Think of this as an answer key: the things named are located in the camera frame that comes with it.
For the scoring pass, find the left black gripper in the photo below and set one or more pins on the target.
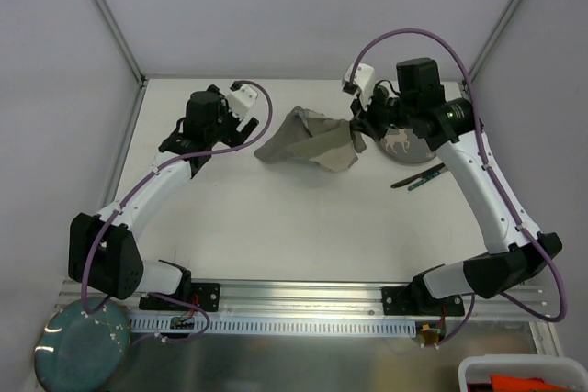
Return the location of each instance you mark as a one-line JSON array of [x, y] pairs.
[[236, 130]]

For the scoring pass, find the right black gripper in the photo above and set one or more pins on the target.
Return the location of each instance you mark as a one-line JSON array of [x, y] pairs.
[[367, 115]]

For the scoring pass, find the green beige cloth placemat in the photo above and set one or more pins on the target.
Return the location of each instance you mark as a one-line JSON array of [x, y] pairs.
[[310, 137]]

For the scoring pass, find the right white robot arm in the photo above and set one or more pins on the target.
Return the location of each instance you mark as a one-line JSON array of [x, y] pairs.
[[516, 247]]

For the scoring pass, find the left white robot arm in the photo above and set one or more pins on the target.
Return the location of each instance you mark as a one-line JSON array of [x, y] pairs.
[[103, 248]]

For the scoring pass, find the grey reindeer plate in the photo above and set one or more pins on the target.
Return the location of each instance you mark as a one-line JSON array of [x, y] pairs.
[[403, 147]]

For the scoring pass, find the black table knife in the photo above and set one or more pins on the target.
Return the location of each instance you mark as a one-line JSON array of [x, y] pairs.
[[412, 179]]

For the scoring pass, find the teal round stool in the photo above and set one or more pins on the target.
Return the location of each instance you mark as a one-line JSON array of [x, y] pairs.
[[78, 351]]

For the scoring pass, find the orange item in bin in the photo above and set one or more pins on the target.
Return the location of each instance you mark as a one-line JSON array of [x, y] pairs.
[[520, 384]]

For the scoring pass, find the white plastic bin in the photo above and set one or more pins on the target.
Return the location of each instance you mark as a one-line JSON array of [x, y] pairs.
[[557, 371]]

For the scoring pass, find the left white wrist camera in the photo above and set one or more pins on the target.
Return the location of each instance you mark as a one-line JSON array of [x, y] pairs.
[[240, 99]]

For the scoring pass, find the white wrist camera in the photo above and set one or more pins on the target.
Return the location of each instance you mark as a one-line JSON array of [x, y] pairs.
[[240, 99], [360, 82]]

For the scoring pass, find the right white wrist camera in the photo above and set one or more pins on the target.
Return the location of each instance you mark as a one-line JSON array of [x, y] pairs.
[[360, 82]]

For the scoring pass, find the green handled fork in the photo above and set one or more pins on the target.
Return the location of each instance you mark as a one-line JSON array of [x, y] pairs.
[[425, 179]]

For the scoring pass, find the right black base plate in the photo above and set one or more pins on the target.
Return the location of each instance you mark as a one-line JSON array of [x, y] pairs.
[[412, 300]]

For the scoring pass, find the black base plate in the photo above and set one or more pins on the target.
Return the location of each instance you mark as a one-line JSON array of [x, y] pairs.
[[412, 300], [204, 295]]

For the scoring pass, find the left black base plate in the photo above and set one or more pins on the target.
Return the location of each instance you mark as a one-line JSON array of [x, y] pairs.
[[204, 295]]

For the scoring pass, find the aluminium mounting rail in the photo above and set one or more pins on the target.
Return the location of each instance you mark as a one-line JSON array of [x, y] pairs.
[[324, 300]]

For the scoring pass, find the white slotted cable duct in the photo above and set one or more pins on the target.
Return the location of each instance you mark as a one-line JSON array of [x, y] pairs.
[[143, 323]]

